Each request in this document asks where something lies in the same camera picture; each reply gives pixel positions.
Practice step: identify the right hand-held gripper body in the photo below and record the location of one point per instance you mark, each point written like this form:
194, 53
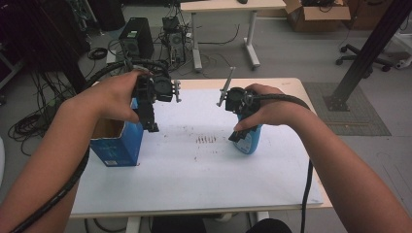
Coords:
238, 98

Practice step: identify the blue plastic bottle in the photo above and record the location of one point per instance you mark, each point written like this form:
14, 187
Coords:
250, 145

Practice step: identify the person's dark clothed leg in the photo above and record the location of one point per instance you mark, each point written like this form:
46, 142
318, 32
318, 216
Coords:
268, 227

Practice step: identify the white table mat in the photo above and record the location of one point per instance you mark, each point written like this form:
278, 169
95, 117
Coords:
200, 178

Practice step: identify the person's right hand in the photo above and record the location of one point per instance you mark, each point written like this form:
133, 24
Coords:
278, 110

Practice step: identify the black office chair base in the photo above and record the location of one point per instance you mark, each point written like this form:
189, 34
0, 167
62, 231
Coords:
362, 58

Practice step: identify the small open computer case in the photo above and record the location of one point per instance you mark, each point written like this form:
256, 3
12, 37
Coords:
175, 40

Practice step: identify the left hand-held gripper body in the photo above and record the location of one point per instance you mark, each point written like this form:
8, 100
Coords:
160, 89

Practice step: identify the black metal post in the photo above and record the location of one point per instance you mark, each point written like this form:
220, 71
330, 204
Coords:
369, 51

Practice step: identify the white desk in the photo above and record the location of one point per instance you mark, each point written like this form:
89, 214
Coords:
226, 6

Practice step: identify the person's left hand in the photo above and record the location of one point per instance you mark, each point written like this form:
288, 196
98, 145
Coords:
116, 97

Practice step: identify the grey device with green light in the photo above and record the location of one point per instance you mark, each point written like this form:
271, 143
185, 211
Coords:
111, 55

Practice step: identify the white table leg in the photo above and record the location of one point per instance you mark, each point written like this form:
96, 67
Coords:
262, 216
133, 225

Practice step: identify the open brown cardboard box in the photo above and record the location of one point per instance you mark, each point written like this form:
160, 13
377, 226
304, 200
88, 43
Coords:
319, 14

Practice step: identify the black computer tower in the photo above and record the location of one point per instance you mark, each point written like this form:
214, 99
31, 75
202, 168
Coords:
137, 37

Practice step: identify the blue cardboard carton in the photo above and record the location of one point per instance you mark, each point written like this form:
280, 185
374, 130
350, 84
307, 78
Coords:
120, 149

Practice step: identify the dark curtain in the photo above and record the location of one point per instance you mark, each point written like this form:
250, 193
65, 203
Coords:
39, 32

